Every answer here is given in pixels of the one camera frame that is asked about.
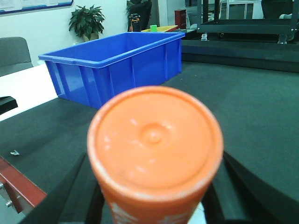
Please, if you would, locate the small metal scrap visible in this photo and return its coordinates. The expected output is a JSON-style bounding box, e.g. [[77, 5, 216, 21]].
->
[[10, 150, 20, 156]]

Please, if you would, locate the orange cylindrical capacitor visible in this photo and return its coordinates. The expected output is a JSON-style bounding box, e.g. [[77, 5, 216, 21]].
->
[[87, 86, 224, 224]]

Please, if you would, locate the green potted plant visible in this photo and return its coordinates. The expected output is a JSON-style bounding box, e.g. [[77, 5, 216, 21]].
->
[[69, 5, 105, 40]]

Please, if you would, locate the grey chair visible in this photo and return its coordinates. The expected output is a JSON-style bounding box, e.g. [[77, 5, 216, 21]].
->
[[0, 36, 33, 77]]

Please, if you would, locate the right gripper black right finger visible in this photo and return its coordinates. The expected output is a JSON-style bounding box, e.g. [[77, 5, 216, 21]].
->
[[203, 153, 299, 224]]

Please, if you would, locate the yellow tray with green block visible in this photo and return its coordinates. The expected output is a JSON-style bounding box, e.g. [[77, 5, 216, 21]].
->
[[142, 25, 178, 32]]

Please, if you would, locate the red conveyor side frame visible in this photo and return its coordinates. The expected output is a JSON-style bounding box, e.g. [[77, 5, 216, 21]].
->
[[0, 157, 47, 215]]

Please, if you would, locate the black metal cart frame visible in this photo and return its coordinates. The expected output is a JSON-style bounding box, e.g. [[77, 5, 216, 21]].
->
[[197, 0, 299, 44]]

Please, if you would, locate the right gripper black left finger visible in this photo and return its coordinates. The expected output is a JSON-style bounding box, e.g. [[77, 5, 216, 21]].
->
[[21, 154, 104, 224]]

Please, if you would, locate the white table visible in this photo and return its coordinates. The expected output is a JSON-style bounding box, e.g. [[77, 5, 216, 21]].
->
[[0, 64, 57, 121]]

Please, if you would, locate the blue plastic crate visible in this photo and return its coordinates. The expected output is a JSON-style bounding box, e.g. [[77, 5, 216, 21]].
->
[[39, 32, 185, 109]]

